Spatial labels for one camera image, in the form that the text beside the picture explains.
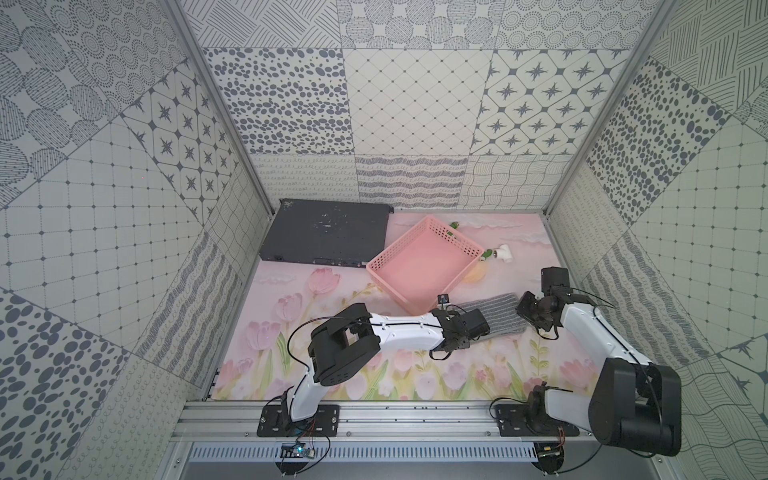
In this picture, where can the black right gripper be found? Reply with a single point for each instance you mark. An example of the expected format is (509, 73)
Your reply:
(522, 307)

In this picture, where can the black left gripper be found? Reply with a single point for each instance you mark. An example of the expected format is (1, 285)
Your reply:
(475, 323)

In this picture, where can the grey striped square dishcloth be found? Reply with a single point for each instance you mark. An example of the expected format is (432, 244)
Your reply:
(500, 312)

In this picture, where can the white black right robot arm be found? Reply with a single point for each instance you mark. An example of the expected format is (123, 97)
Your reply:
(635, 404)

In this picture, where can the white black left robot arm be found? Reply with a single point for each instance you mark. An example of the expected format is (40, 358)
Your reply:
(342, 344)

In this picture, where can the pink perforated plastic basket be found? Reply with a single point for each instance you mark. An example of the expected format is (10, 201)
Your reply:
(427, 261)

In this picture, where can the green white pipe valve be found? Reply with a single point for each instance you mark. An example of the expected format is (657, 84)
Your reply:
(502, 253)

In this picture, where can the small green circuit board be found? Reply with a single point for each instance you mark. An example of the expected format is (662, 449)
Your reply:
(297, 450)

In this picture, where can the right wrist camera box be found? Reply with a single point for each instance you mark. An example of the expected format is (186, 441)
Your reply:
(554, 278)

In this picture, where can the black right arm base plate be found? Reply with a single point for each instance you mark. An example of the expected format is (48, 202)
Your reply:
(514, 420)

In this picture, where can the black round connector under rail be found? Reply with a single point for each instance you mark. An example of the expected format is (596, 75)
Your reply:
(550, 457)

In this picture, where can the dark grey network switch box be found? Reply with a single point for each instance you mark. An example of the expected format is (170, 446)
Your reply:
(327, 233)

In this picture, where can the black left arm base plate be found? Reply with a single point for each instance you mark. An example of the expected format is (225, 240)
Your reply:
(275, 422)

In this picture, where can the aluminium front rail frame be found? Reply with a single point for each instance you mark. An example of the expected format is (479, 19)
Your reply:
(388, 433)

